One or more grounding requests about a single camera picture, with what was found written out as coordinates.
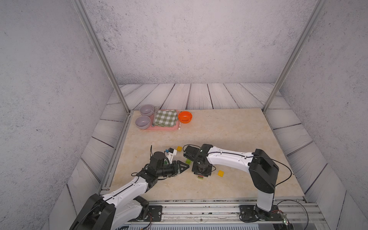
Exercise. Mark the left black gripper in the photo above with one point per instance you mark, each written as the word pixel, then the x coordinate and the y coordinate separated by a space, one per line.
pixel 175 167

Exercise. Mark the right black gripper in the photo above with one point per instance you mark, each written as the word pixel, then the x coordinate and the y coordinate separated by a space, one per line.
pixel 206 173

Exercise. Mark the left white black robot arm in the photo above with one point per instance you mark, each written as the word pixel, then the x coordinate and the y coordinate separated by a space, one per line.
pixel 112 210

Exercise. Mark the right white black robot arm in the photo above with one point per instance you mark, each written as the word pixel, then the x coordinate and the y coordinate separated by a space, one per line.
pixel 262 169

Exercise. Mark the yellow square lego brick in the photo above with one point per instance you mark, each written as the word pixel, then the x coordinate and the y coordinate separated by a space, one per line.
pixel 220 173

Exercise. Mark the pink tray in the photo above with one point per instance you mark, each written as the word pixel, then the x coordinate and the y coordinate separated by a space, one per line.
pixel 158 128

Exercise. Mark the orange bowl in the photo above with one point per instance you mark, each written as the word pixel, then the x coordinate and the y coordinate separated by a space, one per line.
pixel 185 117

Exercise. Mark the green checkered cloth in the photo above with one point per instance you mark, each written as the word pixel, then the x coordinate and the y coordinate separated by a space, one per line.
pixel 165 118

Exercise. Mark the front lavender bowl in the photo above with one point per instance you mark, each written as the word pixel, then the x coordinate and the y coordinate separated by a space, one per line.
pixel 143 122

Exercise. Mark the lavender bowl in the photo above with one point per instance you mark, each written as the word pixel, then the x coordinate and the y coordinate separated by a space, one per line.
pixel 147 110
pixel 143 122

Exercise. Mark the rear lavender bowl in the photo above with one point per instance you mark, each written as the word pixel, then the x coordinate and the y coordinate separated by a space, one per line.
pixel 147 110

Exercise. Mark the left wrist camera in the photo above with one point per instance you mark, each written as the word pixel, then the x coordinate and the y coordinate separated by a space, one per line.
pixel 170 153

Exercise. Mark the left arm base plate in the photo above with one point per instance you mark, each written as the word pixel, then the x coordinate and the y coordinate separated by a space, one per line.
pixel 151 213

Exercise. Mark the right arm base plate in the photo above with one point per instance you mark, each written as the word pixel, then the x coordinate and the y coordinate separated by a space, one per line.
pixel 250 214

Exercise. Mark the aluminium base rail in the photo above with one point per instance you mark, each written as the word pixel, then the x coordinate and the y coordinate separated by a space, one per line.
pixel 220 214

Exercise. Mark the left aluminium frame post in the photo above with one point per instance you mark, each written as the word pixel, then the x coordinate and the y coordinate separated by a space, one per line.
pixel 78 4

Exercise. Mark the aluminium frame post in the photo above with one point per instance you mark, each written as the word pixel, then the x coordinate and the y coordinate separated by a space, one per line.
pixel 316 13
pixel 78 4

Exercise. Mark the right aluminium frame post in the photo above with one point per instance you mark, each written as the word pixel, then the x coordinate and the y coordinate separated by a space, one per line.
pixel 316 13

